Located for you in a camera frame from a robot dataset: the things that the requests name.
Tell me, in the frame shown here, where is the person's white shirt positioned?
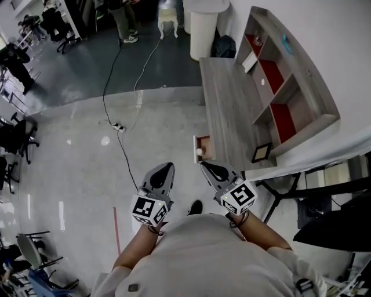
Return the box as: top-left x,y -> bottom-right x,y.
89,213 -> 328,297

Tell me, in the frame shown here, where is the white stool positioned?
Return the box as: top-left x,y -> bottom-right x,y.
158,8 -> 180,40

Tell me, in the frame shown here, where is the person's black shoe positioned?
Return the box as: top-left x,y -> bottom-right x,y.
187,199 -> 203,217

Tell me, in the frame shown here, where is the white box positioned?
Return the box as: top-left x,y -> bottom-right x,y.
242,53 -> 259,74

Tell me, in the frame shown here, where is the black bag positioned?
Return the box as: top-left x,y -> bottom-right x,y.
213,34 -> 237,59

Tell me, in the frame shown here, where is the black picture frame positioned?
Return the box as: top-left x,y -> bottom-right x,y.
250,142 -> 273,164

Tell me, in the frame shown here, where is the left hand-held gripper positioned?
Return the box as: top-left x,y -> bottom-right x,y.
130,162 -> 176,227

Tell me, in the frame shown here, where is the person's right forearm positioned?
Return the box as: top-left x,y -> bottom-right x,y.
225,210 -> 293,252

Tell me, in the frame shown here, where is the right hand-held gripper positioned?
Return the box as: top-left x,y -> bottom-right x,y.
200,161 -> 258,217

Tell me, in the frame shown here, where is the black wrist band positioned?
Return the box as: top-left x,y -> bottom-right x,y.
228,211 -> 250,230
147,224 -> 165,237

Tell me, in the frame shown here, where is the black monitor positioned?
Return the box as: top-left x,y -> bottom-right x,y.
292,200 -> 371,253

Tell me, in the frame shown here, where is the person's left forearm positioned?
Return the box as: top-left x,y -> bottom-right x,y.
111,223 -> 166,271

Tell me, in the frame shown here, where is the red wooden drawer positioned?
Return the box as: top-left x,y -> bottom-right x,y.
192,135 -> 217,165

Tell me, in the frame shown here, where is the gray chair with black frame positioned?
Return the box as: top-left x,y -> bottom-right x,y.
16,230 -> 65,271

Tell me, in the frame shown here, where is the white cable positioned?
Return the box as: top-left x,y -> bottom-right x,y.
123,37 -> 163,131

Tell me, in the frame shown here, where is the gray wooden shelf unit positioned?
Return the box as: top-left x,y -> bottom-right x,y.
236,5 -> 341,159

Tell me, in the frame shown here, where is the white cylinder pedestal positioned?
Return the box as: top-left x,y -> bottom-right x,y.
184,0 -> 230,61

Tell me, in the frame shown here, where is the white table with black legs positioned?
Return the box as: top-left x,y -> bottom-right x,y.
245,127 -> 371,224

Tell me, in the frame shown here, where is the black office chair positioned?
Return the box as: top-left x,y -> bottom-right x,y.
0,111 -> 40,165
40,6 -> 78,55
0,156 -> 21,195

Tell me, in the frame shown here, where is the gray wooden desk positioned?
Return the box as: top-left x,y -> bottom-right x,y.
199,56 -> 279,172

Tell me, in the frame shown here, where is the clear glass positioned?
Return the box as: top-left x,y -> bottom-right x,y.
252,31 -> 266,47

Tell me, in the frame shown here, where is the black cable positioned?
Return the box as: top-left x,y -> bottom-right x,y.
102,37 -> 140,194

